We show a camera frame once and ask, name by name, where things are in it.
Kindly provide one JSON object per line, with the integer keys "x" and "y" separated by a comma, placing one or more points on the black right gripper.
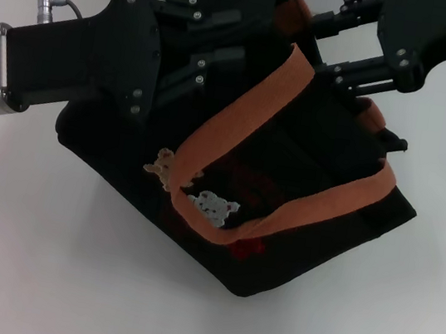
{"x": 429, "y": 25}

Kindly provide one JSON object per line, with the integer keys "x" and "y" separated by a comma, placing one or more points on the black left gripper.
{"x": 75, "y": 57}

